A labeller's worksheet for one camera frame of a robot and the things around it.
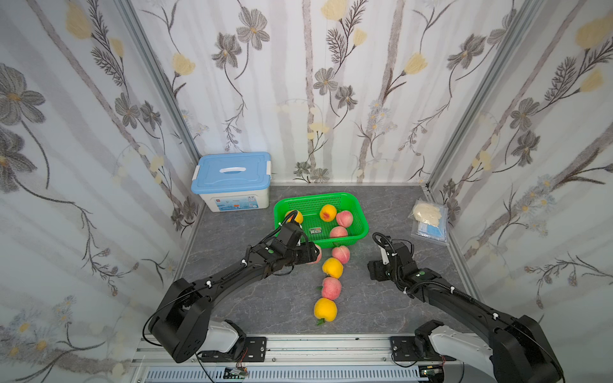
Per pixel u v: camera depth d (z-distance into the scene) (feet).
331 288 2.66
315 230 3.33
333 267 2.83
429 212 3.51
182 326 1.36
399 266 2.17
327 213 3.31
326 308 2.52
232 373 2.32
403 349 2.40
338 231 3.05
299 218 3.31
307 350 2.46
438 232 3.35
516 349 1.31
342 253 2.97
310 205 3.66
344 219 3.29
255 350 2.42
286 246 2.12
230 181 3.25
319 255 2.69
